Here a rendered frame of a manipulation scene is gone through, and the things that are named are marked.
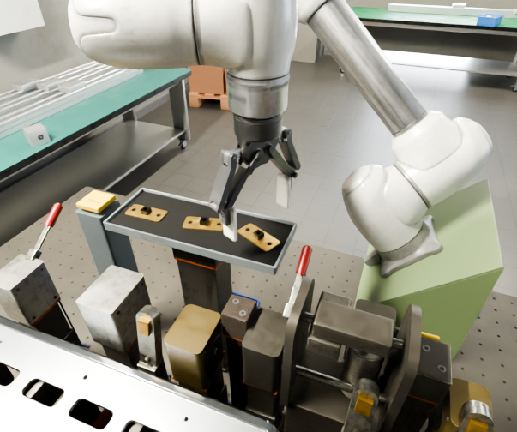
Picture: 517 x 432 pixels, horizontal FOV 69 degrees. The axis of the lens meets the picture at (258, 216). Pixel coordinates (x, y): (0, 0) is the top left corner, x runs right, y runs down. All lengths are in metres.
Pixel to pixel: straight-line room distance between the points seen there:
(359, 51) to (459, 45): 5.68
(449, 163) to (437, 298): 0.33
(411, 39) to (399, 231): 5.73
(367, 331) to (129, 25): 0.50
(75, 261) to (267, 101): 1.10
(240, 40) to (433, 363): 0.53
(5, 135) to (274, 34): 2.20
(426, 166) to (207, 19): 0.69
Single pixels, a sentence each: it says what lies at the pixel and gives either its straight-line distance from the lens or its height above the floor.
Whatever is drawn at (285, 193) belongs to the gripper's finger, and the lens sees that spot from 0.71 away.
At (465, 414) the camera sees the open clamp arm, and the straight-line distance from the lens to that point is 0.66.
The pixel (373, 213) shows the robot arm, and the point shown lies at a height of 1.05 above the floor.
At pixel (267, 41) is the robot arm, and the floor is 1.52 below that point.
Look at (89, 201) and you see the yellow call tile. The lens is 0.91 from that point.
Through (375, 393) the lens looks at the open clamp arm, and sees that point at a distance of 0.62.
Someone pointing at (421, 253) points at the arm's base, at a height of 0.95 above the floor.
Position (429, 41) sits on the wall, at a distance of 6.67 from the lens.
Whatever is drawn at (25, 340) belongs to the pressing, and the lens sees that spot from 0.89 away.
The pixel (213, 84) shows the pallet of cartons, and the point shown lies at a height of 0.27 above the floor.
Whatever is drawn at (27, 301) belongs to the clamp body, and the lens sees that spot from 0.96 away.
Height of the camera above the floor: 1.63
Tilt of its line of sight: 37 degrees down
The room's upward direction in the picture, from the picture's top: straight up
